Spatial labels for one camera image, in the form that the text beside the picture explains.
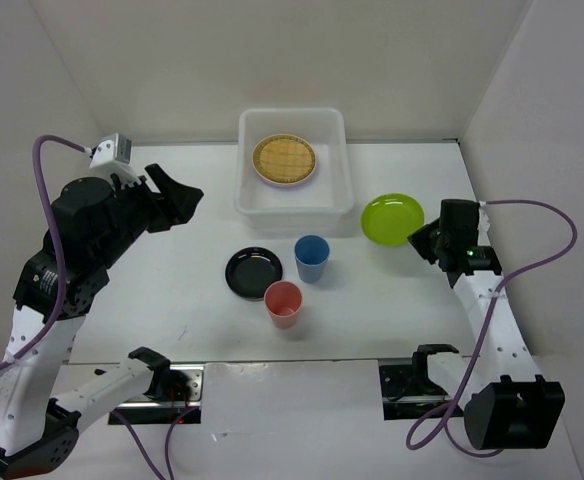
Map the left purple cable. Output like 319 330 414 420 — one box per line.
0 133 183 480

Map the purple cable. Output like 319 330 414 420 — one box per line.
0 133 183 480
404 199 579 457

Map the black plate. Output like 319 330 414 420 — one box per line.
224 246 283 300

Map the pink plastic cup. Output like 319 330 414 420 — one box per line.
264 281 303 330

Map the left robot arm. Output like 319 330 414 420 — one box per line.
0 164 203 479

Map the white plastic bin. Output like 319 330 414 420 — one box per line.
233 107 354 231

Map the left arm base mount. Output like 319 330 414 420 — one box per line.
115 363 205 426

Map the orange plastic plate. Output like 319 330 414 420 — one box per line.
252 132 319 189

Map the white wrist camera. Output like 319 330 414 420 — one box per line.
478 201 491 245
89 133 139 185

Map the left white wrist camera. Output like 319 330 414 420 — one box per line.
89 133 139 185

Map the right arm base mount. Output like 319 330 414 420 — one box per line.
378 359 451 421

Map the green plastic plate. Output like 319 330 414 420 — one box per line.
360 193 425 247

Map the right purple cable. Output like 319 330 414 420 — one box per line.
404 199 579 457

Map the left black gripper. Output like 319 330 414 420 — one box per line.
94 162 205 268

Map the blue plastic cup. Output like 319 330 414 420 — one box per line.
294 235 330 284

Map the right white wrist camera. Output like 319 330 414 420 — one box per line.
478 201 491 245

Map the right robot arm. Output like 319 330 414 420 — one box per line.
406 199 578 458

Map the yellow woven pattern plate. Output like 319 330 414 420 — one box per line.
251 133 318 185

